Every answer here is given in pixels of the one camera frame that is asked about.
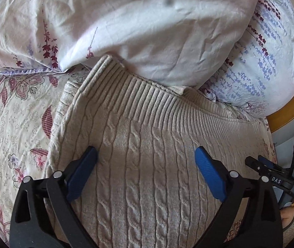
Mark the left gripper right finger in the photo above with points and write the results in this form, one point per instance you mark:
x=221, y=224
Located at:
x=261, y=223

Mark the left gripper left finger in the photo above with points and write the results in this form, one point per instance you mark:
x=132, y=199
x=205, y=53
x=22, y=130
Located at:
x=30, y=223

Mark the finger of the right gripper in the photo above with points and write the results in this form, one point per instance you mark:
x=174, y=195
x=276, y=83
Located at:
x=270, y=164
x=257, y=166

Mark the beige cable-knit sweater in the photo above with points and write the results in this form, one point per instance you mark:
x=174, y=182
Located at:
x=146, y=190

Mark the person's right hand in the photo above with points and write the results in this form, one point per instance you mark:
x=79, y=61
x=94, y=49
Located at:
x=287, y=216

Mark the blue lavender-print pillow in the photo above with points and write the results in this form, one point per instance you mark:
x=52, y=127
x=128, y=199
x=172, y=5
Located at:
x=258, y=74

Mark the floral bed quilt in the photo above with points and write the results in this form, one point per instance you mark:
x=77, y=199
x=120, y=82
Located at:
x=28, y=106

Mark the white lavender-print pillow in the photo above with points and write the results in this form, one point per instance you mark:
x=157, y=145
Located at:
x=173, y=42

